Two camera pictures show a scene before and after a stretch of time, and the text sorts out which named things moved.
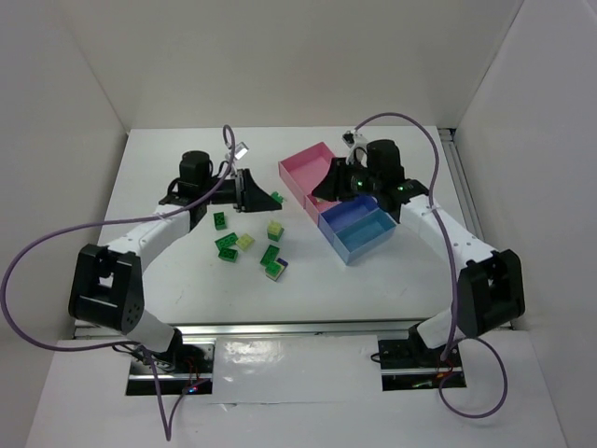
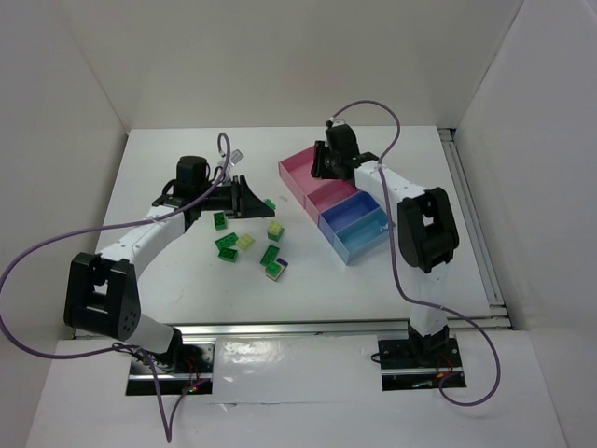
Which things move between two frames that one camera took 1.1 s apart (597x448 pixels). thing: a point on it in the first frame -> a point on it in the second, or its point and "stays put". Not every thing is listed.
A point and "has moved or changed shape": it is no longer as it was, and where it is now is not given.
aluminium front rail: x=387 y=327 stays put
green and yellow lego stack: x=274 y=231 stays put
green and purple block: x=274 y=269 stays put
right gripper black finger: x=335 y=184 -> x=324 y=161
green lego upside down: x=220 y=221 stays put
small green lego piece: x=278 y=198 has moved or changed shape
